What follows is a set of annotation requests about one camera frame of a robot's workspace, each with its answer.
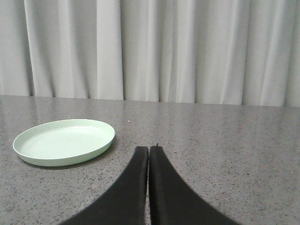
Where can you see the white pleated curtain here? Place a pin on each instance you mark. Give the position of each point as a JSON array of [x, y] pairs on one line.
[[240, 52]]

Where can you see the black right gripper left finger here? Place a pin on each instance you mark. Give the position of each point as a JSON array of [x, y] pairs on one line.
[[124, 202]]

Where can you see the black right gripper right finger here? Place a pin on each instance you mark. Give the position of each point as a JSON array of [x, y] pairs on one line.
[[172, 201]]

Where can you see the light green round plate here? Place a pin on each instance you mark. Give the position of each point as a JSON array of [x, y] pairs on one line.
[[64, 142]]

